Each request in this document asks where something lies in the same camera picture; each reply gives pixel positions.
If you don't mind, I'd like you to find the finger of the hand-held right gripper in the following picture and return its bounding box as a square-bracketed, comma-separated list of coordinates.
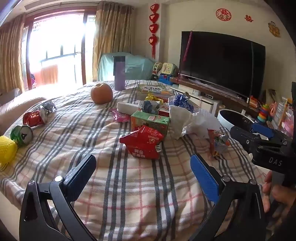
[230, 126, 263, 154]
[252, 123, 289, 146]

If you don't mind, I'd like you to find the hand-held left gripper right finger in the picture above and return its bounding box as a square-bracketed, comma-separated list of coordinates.
[190, 153, 267, 241]

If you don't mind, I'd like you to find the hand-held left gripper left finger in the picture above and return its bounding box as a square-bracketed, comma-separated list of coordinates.
[19, 153, 97, 241]

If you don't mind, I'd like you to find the white trash bin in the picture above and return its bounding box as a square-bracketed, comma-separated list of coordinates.
[217, 109, 255, 130]

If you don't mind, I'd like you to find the blue plastic wrapper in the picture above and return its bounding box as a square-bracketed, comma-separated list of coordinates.
[168, 92, 196, 113]

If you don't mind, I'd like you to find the white foam block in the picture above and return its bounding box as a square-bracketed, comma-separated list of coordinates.
[116, 101, 140, 114]

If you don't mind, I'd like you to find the white and blue wrapper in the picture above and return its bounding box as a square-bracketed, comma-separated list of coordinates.
[138, 100, 160, 114]

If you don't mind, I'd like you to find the yellow wrapper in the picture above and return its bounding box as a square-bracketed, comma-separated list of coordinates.
[144, 93, 163, 102]

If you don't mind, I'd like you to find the person's right hand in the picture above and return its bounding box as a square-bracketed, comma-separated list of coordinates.
[262, 171, 296, 213]

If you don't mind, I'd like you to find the colourful snack wrapper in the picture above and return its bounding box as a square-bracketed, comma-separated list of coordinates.
[207, 128, 231, 159]

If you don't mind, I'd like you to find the clear plastic drawer organizer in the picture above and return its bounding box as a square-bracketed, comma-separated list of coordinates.
[276, 98, 296, 139]

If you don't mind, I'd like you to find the beige bag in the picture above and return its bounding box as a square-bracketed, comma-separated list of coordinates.
[265, 89, 278, 105]

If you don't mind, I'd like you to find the crumpled white paper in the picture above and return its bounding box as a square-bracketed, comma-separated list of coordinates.
[186, 109, 222, 139]

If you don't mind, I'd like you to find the white television cabinet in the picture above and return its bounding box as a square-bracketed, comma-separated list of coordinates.
[170, 76, 259, 118]

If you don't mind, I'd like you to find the crushed red carton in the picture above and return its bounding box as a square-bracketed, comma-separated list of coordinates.
[119, 125, 165, 160]

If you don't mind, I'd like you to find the crushed green can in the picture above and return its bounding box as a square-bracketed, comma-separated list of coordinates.
[10, 125, 33, 147]

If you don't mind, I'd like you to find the pink snack wrapper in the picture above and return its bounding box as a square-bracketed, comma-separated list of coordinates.
[109, 108, 132, 123]

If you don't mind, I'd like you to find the crushed red can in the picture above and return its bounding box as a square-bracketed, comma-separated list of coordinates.
[22, 109, 48, 127]

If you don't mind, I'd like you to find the black flat television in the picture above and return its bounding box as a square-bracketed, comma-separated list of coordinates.
[179, 31, 266, 99]

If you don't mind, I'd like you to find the crumpled silver wrapper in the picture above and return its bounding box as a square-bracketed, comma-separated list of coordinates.
[39, 102, 57, 115]

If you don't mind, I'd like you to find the green drink carton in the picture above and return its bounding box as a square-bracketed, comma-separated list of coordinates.
[131, 111, 171, 137]

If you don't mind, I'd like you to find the yellow foam fruit net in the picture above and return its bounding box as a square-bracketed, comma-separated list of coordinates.
[0, 136, 18, 164]

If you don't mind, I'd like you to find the red and white box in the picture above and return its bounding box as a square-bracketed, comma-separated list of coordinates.
[158, 102, 171, 117]

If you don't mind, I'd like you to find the orange-red apple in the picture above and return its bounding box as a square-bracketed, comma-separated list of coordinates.
[90, 83, 113, 104]

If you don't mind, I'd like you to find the blue toy cash register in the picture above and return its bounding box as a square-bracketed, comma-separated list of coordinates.
[158, 74, 174, 86]

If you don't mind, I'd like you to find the beige sofa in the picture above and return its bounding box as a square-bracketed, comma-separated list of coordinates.
[0, 88, 47, 136]

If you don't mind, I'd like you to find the green toy phone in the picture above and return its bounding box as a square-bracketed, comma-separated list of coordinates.
[161, 62, 179, 77]

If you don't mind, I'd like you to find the colourful children's book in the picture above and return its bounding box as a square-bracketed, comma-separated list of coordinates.
[136, 84, 173, 99]

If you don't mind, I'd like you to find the pink stick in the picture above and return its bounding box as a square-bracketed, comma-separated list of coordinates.
[183, 31, 193, 62]

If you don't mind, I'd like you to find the orange hanging cloth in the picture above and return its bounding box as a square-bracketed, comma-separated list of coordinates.
[40, 64, 59, 85]

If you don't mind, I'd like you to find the purple water bottle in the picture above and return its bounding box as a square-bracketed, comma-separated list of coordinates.
[113, 56, 126, 91]

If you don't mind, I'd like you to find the teal cloth furniture cover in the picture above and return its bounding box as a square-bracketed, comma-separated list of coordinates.
[97, 52, 158, 81]

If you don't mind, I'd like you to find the balcony glass door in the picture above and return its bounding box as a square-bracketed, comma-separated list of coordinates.
[22, 9, 97, 90]

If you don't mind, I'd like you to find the beige curtain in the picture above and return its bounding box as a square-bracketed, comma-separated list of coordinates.
[0, 14, 26, 93]
[92, 0, 134, 81]

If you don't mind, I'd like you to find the red heart hanging decoration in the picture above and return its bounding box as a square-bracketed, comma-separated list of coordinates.
[149, 3, 160, 59]

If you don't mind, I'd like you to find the rainbow stacking ring toy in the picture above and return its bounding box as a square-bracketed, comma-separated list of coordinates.
[258, 104, 271, 123]

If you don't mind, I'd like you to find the gold cartoon wall decoration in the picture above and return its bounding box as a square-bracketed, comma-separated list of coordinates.
[268, 21, 281, 38]

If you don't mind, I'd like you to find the round red wall sticker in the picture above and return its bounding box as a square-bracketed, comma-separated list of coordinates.
[216, 8, 232, 20]

